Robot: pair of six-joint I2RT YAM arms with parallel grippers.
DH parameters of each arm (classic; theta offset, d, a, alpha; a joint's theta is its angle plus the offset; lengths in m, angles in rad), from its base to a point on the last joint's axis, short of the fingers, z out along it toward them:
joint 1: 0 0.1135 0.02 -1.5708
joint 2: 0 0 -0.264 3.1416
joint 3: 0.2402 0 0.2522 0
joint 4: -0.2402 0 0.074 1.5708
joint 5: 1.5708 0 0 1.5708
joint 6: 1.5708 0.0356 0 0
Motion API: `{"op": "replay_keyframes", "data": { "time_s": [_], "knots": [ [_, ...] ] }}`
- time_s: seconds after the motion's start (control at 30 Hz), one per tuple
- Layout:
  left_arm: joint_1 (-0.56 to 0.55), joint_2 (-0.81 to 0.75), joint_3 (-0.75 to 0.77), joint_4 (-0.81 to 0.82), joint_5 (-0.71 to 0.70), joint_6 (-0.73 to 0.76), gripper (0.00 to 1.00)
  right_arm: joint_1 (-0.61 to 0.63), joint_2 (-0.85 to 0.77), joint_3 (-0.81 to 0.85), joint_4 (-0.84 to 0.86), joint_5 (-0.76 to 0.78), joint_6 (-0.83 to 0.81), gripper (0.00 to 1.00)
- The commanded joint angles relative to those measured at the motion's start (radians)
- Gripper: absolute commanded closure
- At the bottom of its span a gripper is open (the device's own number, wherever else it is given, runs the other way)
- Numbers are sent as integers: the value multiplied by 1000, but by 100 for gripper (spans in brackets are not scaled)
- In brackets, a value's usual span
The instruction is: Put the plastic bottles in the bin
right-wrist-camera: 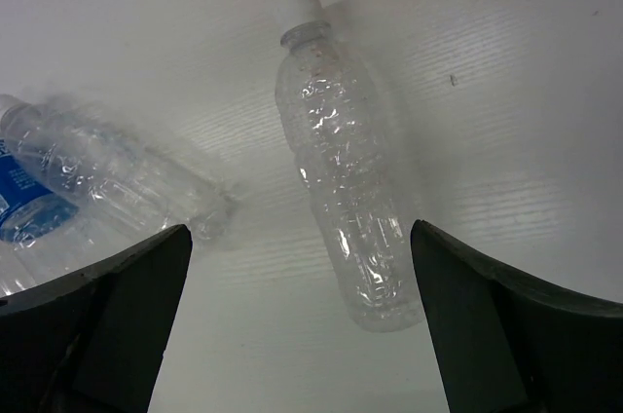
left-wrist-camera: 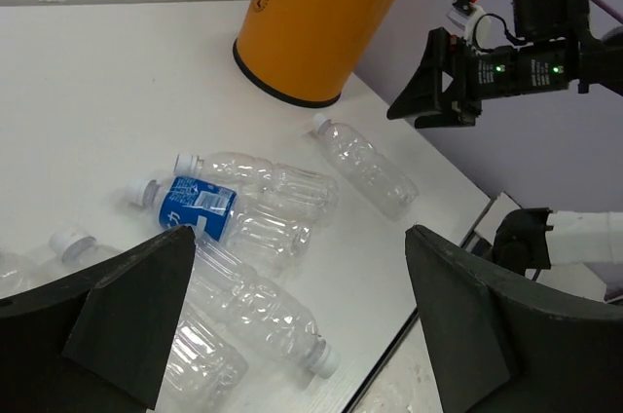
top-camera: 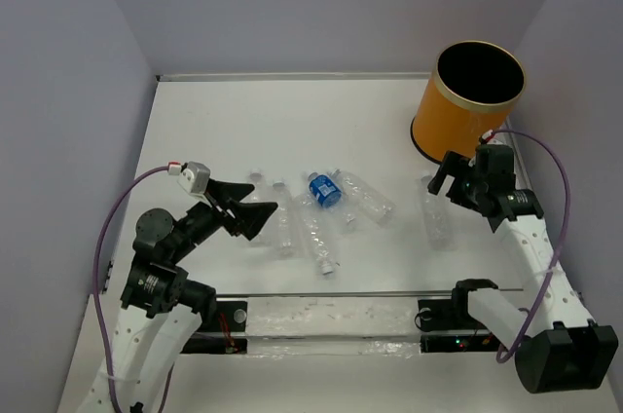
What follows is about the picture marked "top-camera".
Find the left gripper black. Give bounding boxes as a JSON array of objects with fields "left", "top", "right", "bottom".
[{"left": 169, "top": 176, "right": 278, "bottom": 260}]

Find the purple cable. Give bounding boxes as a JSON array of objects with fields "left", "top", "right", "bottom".
[
  {"left": 93, "top": 164, "right": 182, "bottom": 413},
  {"left": 495, "top": 127, "right": 570, "bottom": 365}
]

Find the metal rail back edge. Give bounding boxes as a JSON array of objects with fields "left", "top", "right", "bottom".
[{"left": 156, "top": 72, "right": 431, "bottom": 83}]

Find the orange cylindrical bin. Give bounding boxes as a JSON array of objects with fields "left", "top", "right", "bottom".
[{"left": 411, "top": 40, "right": 527, "bottom": 164}]

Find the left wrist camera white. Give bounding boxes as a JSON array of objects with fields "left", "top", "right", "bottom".
[{"left": 177, "top": 162, "right": 211, "bottom": 196}]

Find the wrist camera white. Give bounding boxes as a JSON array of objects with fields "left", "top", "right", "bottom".
[
  {"left": 479, "top": 130, "right": 504, "bottom": 145},
  {"left": 177, "top": 162, "right": 211, "bottom": 196}
]

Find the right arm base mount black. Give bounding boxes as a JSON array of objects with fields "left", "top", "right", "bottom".
[{"left": 414, "top": 299, "right": 500, "bottom": 354}]

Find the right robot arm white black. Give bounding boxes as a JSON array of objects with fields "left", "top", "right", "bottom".
[{"left": 427, "top": 144, "right": 619, "bottom": 394}]

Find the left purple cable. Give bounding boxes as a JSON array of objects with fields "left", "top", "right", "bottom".
[{"left": 93, "top": 164, "right": 182, "bottom": 413}]

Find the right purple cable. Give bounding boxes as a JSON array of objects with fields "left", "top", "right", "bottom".
[{"left": 495, "top": 127, "right": 570, "bottom": 365}]

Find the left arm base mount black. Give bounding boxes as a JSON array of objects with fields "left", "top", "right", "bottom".
[{"left": 181, "top": 299, "right": 248, "bottom": 355}]

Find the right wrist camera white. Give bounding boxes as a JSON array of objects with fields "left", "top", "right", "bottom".
[{"left": 479, "top": 130, "right": 504, "bottom": 145}]

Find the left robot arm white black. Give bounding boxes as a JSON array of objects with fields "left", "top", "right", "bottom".
[{"left": 78, "top": 164, "right": 277, "bottom": 412}]

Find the clear bottle white cap centre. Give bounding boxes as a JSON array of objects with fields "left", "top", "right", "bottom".
[{"left": 294, "top": 194, "right": 335, "bottom": 277}]

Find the blue label bottle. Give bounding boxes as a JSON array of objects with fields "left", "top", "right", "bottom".
[{"left": 308, "top": 172, "right": 343, "bottom": 208}]

